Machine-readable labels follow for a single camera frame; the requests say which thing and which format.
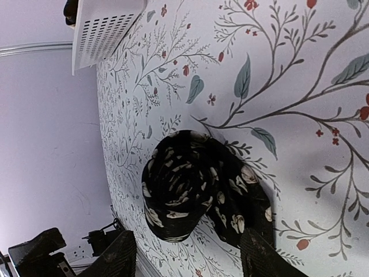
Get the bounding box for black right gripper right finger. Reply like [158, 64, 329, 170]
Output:
[240, 228, 306, 277]

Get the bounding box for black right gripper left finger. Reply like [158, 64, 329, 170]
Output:
[77, 230, 136, 277]

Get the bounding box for black white floral tie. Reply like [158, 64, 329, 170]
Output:
[142, 130, 274, 247]

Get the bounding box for white plastic basket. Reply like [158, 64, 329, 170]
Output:
[63, 0, 148, 73]

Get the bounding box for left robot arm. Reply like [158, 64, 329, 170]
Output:
[1, 219, 123, 276]

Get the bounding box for left aluminium frame post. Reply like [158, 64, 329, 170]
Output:
[1, 42, 72, 57]

